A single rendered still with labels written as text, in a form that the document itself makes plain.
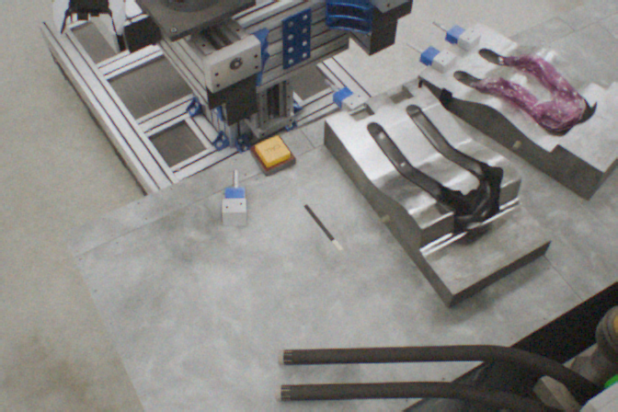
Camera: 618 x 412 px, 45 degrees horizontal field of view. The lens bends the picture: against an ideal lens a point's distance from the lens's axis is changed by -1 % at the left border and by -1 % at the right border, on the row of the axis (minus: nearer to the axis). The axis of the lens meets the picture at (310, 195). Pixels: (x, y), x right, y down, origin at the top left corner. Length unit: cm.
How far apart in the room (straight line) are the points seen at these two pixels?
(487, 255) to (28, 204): 175
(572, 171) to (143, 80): 161
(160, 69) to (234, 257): 133
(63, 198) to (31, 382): 68
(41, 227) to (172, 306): 124
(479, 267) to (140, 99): 154
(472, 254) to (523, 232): 13
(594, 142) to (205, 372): 98
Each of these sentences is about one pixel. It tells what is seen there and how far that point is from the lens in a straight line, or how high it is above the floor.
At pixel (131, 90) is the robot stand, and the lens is 278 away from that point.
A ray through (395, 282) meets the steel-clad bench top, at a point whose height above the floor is 80.
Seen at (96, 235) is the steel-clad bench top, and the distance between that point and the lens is 171.
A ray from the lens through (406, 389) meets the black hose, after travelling 143.
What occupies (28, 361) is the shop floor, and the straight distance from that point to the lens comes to 252.
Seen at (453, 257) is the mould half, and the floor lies 86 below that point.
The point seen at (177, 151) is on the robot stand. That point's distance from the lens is 257.
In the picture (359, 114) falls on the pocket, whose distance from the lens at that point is 178.
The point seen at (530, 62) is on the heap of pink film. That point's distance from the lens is 190.
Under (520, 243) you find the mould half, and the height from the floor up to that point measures 86.
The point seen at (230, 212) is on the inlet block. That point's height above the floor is 85.
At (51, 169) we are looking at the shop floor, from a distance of 289.
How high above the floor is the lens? 220
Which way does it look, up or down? 55 degrees down
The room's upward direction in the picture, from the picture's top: 1 degrees clockwise
